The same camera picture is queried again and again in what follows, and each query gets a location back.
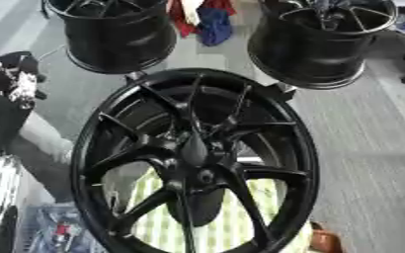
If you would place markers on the large black spoked wheel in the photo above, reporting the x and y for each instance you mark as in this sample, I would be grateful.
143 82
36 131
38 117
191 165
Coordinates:
183 108

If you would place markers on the black wheel rim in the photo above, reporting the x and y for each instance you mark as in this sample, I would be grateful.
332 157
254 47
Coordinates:
304 56
119 42

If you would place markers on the blue cloth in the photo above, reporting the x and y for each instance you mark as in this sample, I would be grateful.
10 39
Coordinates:
214 28

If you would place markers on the red cloth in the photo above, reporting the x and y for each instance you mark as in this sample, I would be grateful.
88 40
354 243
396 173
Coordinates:
180 19

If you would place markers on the blue crate with tools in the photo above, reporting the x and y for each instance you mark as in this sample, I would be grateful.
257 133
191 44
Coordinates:
56 230

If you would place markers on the black wheel stand bracket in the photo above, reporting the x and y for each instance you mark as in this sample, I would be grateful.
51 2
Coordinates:
285 91
134 76

